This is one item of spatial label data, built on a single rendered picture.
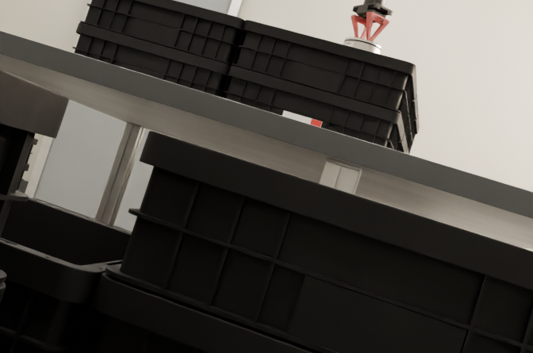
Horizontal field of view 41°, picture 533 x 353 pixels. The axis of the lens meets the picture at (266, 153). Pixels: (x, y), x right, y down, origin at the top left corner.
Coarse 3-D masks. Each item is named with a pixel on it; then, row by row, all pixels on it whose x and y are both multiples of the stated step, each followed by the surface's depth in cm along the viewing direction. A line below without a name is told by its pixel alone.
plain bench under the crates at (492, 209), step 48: (0, 48) 124; (48, 48) 123; (96, 96) 162; (144, 96) 119; (192, 96) 118; (240, 144) 170; (288, 144) 118; (336, 144) 114; (384, 192) 176; (432, 192) 121; (480, 192) 110; (528, 192) 109; (528, 240) 185
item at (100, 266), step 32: (32, 224) 81; (64, 224) 81; (96, 224) 80; (0, 256) 51; (32, 256) 51; (64, 256) 80; (96, 256) 80; (32, 288) 51; (64, 288) 50; (96, 288) 53; (0, 320) 52; (32, 320) 52; (64, 320) 52; (96, 320) 58; (0, 352) 52; (32, 352) 51; (64, 352) 54
